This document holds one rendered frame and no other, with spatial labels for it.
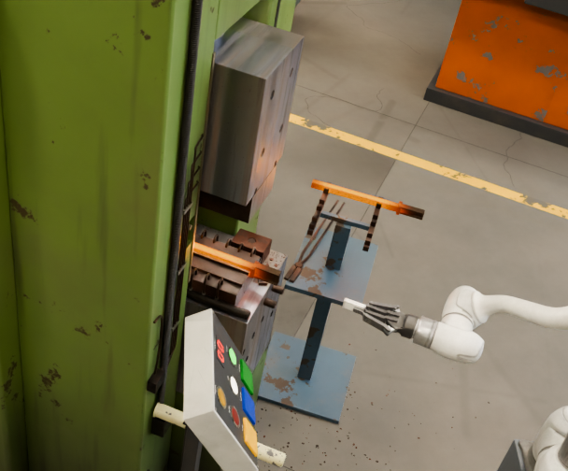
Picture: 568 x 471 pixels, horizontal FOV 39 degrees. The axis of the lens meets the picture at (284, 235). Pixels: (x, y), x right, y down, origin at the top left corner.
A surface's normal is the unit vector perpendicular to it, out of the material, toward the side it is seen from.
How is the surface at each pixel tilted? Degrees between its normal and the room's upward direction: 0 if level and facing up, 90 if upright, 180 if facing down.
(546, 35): 90
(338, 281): 0
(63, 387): 90
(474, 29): 90
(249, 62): 0
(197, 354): 30
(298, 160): 0
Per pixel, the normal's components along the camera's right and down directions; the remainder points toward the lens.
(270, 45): 0.15, -0.77
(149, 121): -0.34, 0.55
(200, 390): -0.36, -0.70
